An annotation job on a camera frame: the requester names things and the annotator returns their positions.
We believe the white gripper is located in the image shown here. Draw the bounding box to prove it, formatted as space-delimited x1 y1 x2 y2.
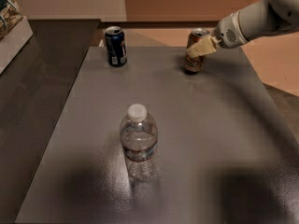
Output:
186 11 248 58

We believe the orange soda can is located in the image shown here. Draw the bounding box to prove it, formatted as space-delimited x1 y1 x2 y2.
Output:
184 28 209 74

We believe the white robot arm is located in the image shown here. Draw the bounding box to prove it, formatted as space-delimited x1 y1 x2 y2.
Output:
187 0 299 58

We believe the dark blue soda can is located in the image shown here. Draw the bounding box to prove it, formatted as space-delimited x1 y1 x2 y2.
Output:
105 26 127 67

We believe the clear plastic water bottle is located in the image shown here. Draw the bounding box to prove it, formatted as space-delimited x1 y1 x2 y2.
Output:
120 104 158 181

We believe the white box with snacks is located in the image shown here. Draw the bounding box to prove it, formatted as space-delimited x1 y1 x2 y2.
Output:
0 0 33 74

